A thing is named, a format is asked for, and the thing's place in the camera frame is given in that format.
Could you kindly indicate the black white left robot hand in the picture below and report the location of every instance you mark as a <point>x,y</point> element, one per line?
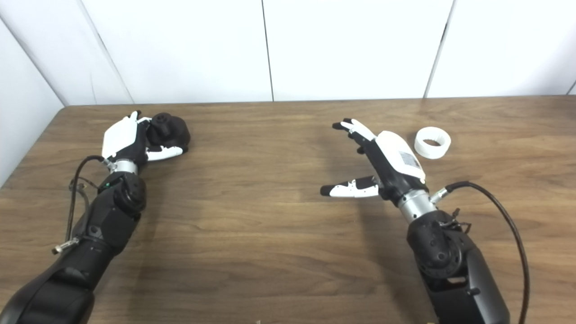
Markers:
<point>119,137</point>

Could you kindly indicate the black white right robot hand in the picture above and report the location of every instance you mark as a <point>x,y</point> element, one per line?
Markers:
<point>396,162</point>

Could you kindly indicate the round black stepped part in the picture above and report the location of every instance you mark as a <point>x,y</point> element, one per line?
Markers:
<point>173,130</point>

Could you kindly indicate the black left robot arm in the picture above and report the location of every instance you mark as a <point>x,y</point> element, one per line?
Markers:
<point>103,225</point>

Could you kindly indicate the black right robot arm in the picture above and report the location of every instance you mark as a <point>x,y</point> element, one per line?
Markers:
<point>450,265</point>

